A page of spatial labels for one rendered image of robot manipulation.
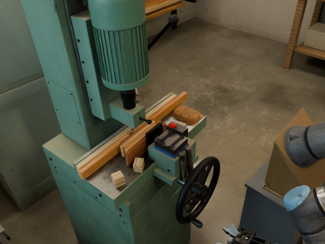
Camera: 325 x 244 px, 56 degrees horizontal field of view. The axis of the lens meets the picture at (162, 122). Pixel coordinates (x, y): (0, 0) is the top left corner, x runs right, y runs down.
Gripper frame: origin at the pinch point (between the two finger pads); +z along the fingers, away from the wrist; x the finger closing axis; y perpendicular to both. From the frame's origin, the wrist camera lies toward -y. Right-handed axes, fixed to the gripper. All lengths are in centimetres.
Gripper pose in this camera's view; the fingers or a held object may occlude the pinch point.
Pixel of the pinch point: (218, 240)
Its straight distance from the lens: 119.9
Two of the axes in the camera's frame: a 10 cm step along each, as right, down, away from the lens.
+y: -3.0, -8.6, -4.1
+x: -6.3, 5.0, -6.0
